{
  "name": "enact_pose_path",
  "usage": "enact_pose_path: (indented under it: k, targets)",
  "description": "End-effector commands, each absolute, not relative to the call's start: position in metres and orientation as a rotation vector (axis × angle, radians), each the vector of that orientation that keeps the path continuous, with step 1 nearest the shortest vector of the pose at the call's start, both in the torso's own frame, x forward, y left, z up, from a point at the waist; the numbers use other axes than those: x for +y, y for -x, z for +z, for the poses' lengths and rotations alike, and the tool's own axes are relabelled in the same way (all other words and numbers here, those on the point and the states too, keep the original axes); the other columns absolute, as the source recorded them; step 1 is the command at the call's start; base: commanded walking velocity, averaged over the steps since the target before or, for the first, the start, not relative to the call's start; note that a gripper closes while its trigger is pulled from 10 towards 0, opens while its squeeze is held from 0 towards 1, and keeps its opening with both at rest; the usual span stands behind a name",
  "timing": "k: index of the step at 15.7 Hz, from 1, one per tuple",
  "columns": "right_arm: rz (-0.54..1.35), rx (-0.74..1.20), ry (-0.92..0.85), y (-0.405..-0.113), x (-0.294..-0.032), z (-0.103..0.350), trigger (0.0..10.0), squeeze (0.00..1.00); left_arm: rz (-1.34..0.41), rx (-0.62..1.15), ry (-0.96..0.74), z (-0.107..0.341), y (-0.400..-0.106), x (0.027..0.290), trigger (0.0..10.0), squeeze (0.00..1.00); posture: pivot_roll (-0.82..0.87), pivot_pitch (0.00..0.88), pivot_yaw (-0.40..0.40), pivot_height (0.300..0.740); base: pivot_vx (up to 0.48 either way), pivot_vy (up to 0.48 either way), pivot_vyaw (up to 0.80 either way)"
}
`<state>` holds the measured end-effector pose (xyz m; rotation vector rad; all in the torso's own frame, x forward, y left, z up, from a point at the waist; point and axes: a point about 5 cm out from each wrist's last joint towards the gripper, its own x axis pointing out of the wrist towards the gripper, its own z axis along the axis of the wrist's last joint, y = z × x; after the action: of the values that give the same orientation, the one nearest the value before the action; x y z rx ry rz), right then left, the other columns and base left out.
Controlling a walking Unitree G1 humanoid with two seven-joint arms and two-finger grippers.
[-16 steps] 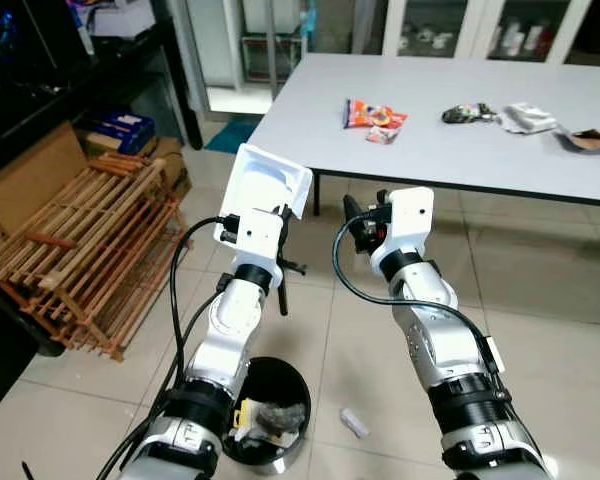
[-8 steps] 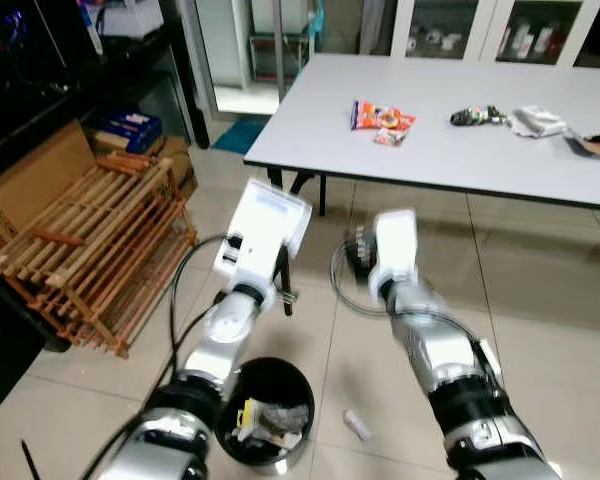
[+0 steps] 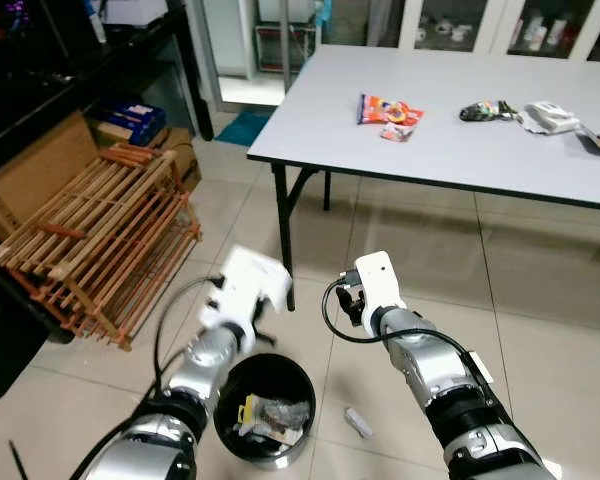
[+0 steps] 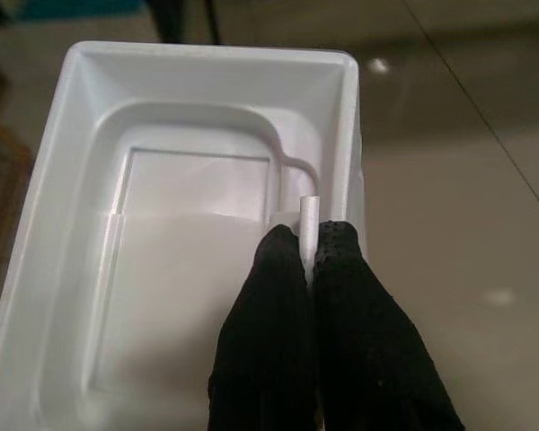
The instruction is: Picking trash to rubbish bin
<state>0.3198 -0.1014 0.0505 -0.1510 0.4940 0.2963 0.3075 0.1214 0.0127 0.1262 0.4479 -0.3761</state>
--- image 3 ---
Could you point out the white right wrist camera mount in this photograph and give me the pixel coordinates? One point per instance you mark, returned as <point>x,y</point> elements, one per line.
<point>378,280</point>

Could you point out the teal floor mat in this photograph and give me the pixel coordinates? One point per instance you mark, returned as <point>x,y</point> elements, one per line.
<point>245,128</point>

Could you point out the small red white wrapper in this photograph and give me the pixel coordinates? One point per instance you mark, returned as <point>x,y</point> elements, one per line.
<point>398,132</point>

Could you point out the black low cabinet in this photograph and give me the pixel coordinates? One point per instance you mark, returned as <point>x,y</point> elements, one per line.
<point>5,340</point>

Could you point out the small white paper roll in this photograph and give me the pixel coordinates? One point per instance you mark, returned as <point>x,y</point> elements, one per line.
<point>358,422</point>

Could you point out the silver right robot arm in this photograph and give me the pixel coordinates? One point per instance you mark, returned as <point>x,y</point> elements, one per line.
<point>435,375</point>

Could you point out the black table leg frame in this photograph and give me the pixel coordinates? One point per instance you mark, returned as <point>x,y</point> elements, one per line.
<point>283,240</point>

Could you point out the crumpled clear plastic wrapper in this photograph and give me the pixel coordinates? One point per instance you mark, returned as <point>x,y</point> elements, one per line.
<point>282,415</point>

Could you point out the blue printed box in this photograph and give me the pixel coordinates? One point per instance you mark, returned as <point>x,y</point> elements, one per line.
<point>130,118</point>

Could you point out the dark crumpled snack bag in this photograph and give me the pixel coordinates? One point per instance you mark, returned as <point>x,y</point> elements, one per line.
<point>485,110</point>

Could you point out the wooden slatted rack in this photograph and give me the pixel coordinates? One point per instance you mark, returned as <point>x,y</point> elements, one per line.
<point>100,230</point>

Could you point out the white framed glass door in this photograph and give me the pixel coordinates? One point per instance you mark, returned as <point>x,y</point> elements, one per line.
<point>208,50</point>

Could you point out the large red snack bag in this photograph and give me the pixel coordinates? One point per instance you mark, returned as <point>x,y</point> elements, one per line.
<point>388,108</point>

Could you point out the black round rubbish bin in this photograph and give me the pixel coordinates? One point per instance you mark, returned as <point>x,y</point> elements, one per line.
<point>280,375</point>

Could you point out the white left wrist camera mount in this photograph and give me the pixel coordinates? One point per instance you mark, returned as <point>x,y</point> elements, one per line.
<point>242,285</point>

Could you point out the flat brown cardboard sheet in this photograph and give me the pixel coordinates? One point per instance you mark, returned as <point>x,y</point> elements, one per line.
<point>40,165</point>

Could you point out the black desk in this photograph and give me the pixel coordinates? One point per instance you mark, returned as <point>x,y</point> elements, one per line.
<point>40,70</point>

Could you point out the large brown cardboard box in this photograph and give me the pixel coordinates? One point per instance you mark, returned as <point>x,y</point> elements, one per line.
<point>180,150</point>

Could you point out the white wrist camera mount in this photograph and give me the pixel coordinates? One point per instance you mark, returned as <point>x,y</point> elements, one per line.
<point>242,285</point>
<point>378,280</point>

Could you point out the yellow packaging scrap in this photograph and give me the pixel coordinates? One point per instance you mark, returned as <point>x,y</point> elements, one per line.
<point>246,412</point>

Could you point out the white glass door cabinet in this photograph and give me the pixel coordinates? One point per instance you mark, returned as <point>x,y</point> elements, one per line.
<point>497,30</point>

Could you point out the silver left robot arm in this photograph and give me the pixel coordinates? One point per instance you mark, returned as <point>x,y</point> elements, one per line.
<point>195,375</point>

